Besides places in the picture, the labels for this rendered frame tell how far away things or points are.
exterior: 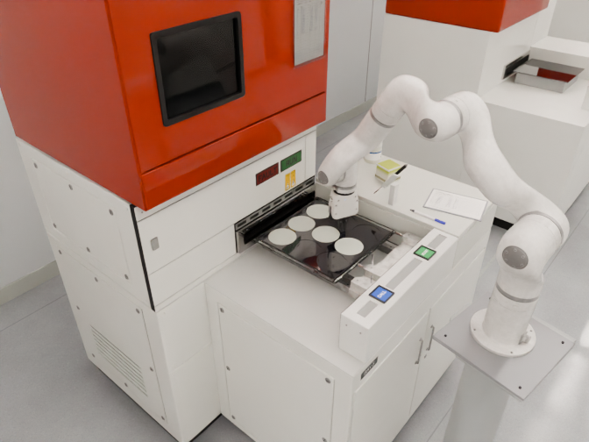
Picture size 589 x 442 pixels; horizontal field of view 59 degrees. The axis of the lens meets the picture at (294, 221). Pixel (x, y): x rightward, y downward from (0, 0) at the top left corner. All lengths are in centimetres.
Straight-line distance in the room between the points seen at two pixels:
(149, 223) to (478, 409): 119
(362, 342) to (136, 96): 88
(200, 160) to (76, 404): 149
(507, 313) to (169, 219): 101
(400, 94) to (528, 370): 85
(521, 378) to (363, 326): 47
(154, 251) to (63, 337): 145
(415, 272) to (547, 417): 122
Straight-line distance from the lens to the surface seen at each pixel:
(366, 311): 152
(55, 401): 272
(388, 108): 153
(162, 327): 181
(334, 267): 174
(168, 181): 148
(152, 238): 159
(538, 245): 140
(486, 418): 191
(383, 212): 196
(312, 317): 168
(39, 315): 317
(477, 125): 148
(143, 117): 137
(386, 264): 181
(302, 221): 195
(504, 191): 144
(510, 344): 169
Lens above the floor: 201
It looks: 34 degrees down
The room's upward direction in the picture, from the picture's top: straight up
